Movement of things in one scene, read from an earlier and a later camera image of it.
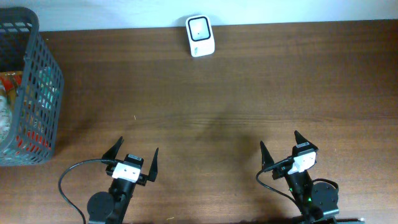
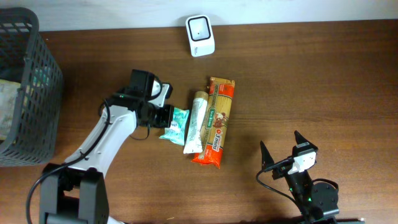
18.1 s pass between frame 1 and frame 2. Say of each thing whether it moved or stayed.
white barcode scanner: stayed
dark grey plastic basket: stayed
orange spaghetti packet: moved
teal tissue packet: moved
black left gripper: moved
